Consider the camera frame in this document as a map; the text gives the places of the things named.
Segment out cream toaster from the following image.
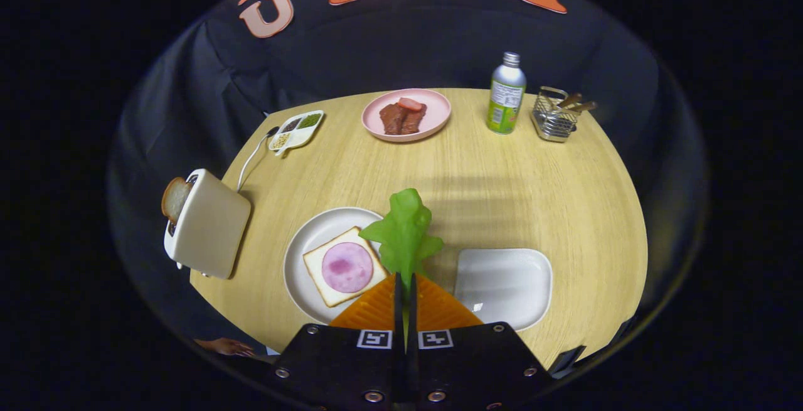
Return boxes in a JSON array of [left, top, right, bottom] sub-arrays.
[[163, 168, 252, 280]]

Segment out white round plate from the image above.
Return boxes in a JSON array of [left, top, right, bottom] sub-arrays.
[[283, 206, 402, 325]]

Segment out white power cable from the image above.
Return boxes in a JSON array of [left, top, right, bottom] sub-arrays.
[[237, 126, 280, 192]]

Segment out white bread slice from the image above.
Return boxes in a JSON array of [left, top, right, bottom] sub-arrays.
[[302, 226, 390, 308]]

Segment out metal wire basket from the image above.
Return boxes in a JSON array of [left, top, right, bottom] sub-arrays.
[[531, 86, 581, 143]]

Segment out brown braised meat piece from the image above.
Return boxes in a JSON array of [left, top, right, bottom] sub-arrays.
[[401, 105, 428, 136], [379, 103, 405, 136]]

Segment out white divided condiment tray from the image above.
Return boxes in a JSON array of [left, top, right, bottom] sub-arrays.
[[269, 110, 325, 157]]

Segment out green lettuce leaf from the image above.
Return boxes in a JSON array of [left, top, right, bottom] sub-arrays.
[[358, 188, 445, 302]]

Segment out silver bottle with green label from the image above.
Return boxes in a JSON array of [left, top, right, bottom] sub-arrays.
[[486, 51, 528, 135]]

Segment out pink round plate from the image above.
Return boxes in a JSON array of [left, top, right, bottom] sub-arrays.
[[361, 88, 452, 143]]

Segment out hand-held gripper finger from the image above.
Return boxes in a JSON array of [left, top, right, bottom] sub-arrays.
[[408, 273, 556, 411], [267, 273, 405, 411]]

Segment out pink ham slice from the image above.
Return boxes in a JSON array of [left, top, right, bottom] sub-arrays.
[[321, 242, 375, 294]]

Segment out toasted bread slice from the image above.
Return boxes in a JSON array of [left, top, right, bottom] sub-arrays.
[[161, 176, 194, 225]]

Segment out white rectangular plate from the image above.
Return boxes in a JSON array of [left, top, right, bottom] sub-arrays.
[[453, 248, 554, 332]]

